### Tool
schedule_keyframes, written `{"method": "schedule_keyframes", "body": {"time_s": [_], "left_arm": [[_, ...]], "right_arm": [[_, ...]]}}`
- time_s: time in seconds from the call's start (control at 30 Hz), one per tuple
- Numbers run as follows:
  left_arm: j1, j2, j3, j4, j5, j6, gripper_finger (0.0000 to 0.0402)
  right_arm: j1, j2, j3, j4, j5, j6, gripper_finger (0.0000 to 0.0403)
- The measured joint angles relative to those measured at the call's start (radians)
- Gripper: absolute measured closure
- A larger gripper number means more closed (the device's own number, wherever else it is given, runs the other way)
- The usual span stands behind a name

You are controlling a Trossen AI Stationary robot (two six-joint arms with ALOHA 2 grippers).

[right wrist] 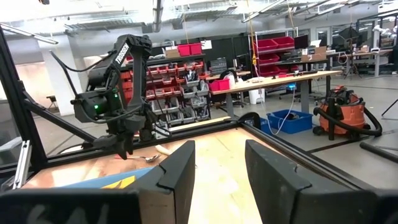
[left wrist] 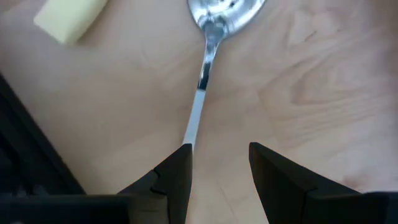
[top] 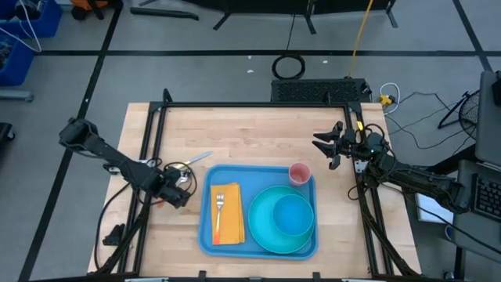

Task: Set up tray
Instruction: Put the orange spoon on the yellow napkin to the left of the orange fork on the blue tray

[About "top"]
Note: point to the white paper sheet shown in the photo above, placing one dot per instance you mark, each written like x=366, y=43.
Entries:
x=430, y=213

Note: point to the blue plastic bowl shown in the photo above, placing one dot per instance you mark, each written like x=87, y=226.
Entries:
x=293, y=215

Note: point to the blue storage bin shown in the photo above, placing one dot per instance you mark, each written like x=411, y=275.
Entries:
x=21, y=66
x=51, y=23

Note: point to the yellow power plug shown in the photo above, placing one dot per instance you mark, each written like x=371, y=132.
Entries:
x=385, y=100

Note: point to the teal plastic plate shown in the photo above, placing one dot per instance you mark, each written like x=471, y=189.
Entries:
x=262, y=223

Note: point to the blue plastic tray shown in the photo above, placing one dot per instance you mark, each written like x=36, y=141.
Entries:
x=258, y=176

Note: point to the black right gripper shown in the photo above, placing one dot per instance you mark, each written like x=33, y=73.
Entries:
x=350, y=145

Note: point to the yellow cloth napkin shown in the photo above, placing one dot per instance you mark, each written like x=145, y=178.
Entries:
x=233, y=215

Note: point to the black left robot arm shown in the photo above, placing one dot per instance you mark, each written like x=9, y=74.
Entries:
x=113, y=156

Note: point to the black keyboard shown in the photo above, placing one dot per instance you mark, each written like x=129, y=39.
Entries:
x=489, y=197

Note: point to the black table clamp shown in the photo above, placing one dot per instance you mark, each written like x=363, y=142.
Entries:
x=202, y=275
x=316, y=276

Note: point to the black partition screen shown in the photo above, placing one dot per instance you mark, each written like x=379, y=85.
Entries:
x=274, y=6

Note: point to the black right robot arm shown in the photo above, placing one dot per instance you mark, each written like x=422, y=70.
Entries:
x=422, y=180

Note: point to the orange and black object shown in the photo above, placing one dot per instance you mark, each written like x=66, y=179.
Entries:
x=90, y=4

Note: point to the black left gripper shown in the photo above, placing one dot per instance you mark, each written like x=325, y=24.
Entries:
x=166, y=184

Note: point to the silver aluminium bar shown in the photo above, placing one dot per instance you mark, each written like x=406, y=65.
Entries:
x=146, y=280
x=358, y=280

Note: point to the black mesh computer case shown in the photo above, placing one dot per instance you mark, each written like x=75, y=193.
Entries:
x=313, y=91

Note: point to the pink plastic cup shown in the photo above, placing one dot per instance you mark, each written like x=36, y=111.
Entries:
x=300, y=174

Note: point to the long black bar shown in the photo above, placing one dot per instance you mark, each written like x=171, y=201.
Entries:
x=164, y=13

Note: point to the black aluminium table frame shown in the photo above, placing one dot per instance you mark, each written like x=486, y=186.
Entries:
x=250, y=105

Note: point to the grey desk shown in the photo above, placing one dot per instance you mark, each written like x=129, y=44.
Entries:
x=466, y=235
x=487, y=129

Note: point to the black plastic bracket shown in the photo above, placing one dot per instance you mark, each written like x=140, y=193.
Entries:
x=114, y=235

